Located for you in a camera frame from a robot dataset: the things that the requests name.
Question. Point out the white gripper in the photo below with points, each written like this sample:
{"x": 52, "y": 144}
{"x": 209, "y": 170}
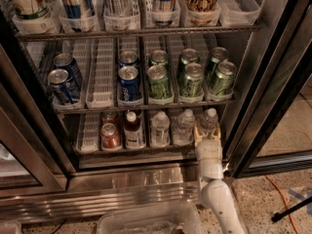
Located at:
{"x": 209, "y": 150}

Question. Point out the clear water bottle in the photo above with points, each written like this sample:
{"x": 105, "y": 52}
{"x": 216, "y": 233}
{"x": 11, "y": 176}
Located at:
{"x": 160, "y": 124}
{"x": 183, "y": 130}
{"x": 208, "y": 122}

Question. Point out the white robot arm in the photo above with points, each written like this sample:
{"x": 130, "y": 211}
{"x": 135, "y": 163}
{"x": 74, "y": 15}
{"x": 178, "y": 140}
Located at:
{"x": 213, "y": 192}

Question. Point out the open fridge glass door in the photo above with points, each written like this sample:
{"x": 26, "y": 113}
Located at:
{"x": 274, "y": 68}

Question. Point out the brown drink bottle white label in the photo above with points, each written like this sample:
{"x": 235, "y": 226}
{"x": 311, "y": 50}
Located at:
{"x": 133, "y": 131}

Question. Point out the stainless steel fridge cabinet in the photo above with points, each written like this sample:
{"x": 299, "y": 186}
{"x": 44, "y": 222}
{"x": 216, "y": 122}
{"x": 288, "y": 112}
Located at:
{"x": 100, "y": 182}

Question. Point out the empty white tray bottom shelf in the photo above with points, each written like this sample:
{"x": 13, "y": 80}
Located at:
{"x": 88, "y": 134}

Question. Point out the empty white tray shelf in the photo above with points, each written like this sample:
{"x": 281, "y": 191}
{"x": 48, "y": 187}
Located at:
{"x": 88, "y": 134}
{"x": 100, "y": 91}

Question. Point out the empty white tray middle shelf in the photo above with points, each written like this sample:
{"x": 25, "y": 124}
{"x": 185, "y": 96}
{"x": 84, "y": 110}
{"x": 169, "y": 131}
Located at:
{"x": 100, "y": 91}

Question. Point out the empty clear tray top shelf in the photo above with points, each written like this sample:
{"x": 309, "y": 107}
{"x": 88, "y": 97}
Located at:
{"x": 238, "y": 12}

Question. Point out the left fridge glass door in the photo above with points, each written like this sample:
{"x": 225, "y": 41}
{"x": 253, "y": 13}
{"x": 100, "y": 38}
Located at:
{"x": 27, "y": 168}

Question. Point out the green can front middle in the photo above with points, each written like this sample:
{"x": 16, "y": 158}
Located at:
{"x": 191, "y": 80}

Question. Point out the green can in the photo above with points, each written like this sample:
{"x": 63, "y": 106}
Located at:
{"x": 191, "y": 80}
{"x": 217, "y": 55}
{"x": 187, "y": 56}
{"x": 159, "y": 57}
{"x": 159, "y": 82}
{"x": 223, "y": 78}

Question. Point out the green can front right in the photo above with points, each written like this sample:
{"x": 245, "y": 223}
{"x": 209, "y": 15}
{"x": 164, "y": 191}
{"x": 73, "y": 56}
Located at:
{"x": 223, "y": 78}

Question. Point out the green can front left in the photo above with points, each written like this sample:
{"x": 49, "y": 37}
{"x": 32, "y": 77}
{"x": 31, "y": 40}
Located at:
{"x": 159, "y": 82}

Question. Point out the green can rear right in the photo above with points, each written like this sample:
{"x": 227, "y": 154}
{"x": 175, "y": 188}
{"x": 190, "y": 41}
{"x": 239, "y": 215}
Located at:
{"x": 217, "y": 55}

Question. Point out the green can rear middle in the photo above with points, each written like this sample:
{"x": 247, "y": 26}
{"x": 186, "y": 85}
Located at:
{"x": 187, "y": 56}

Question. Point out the clear plastic bin on floor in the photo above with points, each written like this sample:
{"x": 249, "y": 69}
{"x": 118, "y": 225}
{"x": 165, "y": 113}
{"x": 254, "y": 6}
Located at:
{"x": 156, "y": 219}

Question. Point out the green can rear left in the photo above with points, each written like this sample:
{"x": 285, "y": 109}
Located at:
{"x": 159, "y": 57}

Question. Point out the blue pepsi can front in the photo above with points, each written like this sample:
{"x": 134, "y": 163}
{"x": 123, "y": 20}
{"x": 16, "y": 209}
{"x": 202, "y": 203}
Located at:
{"x": 129, "y": 80}

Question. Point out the blue pepsi can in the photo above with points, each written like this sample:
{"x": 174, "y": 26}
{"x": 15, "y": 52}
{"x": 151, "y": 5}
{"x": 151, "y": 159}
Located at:
{"x": 129, "y": 80}
{"x": 128, "y": 58}

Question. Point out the red soda can front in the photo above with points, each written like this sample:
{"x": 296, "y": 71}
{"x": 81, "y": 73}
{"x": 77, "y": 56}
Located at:
{"x": 110, "y": 138}

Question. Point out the red soda can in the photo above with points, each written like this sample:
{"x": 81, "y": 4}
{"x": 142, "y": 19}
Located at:
{"x": 110, "y": 138}
{"x": 110, "y": 117}

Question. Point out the red soda can rear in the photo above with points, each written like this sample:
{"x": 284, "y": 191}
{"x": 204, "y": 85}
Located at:
{"x": 110, "y": 117}

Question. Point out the black stand leg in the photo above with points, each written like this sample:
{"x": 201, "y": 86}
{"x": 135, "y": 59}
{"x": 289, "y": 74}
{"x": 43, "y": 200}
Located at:
{"x": 278, "y": 216}

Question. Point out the blue pepsi can rear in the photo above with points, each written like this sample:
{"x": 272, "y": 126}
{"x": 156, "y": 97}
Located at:
{"x": 128, "y": 58}

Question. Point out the blue soda can front left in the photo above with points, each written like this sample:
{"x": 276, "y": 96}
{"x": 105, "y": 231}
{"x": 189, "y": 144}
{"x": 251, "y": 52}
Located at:
{"x": 66, "y": 87}

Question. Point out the blue soda can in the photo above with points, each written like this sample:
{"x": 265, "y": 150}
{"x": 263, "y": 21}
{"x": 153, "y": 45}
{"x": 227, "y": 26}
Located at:
{"x": 66, "y": 87}
{"x": 69, "y": 63}

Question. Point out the blue soda can rear left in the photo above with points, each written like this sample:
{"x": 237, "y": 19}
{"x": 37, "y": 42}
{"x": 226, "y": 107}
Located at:
{"x": 69, "y": 63}

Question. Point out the blue silver tall can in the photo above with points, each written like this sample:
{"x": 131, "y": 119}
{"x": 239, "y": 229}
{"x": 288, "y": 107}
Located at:
{"x": 79, "y": 9}

